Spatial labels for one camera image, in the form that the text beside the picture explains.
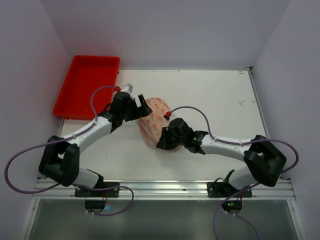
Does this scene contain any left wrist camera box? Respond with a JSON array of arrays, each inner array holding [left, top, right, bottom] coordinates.
[[120, 83, 133, 95]]

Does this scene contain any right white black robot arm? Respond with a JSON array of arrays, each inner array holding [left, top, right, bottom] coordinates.
[[156, 118, 287, 197]]

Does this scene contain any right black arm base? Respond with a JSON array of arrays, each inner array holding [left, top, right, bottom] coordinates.
[[206, 169, 253, 215]]

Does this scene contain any red plastic tray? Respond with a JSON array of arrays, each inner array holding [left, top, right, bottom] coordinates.
[[52, 55, 120, 121]]

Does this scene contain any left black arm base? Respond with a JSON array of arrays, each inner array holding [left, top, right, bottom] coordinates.
[[74, 180, 120, 214]]

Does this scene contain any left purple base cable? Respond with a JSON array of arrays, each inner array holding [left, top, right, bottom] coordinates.
[[88, 184, 136, 217]]

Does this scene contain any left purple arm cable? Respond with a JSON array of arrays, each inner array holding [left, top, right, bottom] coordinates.
[[4, 85, 121, 195]]

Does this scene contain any peach floral mesh laundry bag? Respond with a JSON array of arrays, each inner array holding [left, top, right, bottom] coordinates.
[[138, 97, 171, 148]]

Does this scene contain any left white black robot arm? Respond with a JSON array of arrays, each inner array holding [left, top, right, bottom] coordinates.
[[38, 91, 152, 189]]

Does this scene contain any aluminium mounting rail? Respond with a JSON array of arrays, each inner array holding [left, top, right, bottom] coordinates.
[[32, 179, 296, 201]]

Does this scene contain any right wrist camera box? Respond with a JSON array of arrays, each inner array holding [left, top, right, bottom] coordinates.
[[163, 111, 177, 123]]

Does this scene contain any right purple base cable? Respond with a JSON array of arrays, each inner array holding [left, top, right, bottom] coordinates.
[[212, 184, 261, 240]]

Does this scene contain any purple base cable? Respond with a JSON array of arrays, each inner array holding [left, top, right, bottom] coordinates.
[[212, 184, 261, 240], [88, 184, 136, 217]]

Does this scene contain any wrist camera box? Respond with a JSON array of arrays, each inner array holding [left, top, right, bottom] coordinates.
[[163, 111, 177, 123], [120, 83, 133, 95]]

